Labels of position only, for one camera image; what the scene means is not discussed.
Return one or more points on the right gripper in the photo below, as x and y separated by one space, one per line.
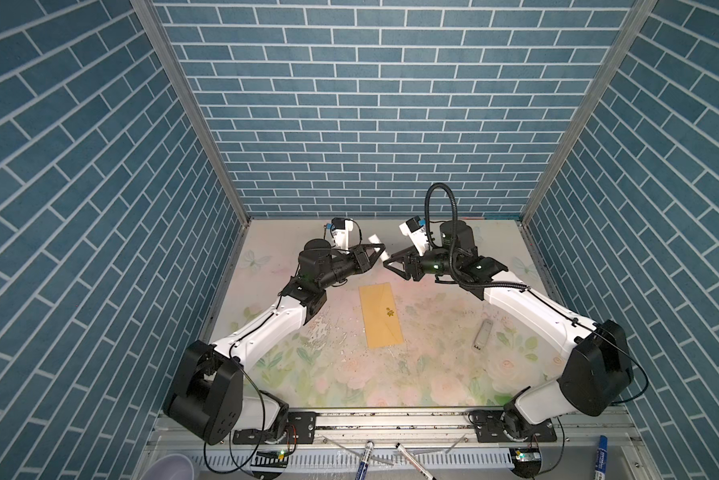
411 263

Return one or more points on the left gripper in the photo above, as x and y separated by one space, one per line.
358 262

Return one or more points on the white glue stick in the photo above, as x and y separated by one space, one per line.
379 247

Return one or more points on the yellow envelope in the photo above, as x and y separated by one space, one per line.
380 316

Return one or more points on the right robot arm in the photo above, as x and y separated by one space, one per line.
597 363

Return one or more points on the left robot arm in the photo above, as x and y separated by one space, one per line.
206 393

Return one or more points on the black white marker pen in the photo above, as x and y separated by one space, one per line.
411 459

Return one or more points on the blue marker pen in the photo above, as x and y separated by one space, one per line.
365 460

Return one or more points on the white bowl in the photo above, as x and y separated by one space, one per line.
171 467

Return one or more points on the blue marker right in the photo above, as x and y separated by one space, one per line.
600 468

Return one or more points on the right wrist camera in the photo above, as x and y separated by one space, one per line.
416 230

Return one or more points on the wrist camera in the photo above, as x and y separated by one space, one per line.
340 228
416 230

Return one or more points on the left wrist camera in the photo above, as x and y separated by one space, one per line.
340 228

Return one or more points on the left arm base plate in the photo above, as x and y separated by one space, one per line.
301 424

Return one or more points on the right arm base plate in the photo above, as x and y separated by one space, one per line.
496 426

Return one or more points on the aluminium rail frame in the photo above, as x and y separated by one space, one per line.
441 438

